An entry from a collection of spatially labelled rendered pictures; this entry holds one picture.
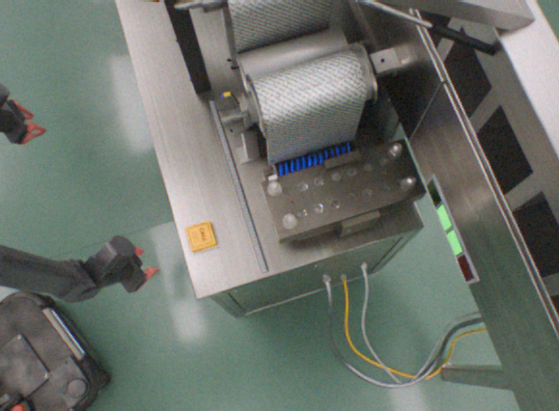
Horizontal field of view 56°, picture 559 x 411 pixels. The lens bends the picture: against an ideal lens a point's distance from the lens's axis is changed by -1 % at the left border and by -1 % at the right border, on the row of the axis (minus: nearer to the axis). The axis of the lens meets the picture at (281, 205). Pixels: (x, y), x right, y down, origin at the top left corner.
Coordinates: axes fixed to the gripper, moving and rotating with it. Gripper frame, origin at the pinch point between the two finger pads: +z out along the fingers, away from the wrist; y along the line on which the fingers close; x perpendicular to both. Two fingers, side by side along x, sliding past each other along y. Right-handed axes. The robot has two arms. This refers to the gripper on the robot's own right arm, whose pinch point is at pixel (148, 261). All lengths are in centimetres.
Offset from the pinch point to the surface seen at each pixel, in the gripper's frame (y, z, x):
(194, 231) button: 2.2, 17.5, -6.0
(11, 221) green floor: 90, 69, 91
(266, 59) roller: 14, 9, -54
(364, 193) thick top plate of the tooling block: -22, 28, -45
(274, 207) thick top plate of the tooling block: -9.8, 17.6, -27.7
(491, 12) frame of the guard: -25, -28, -87
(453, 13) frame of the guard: -22, -34, -83
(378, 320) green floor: -53, 116, 8
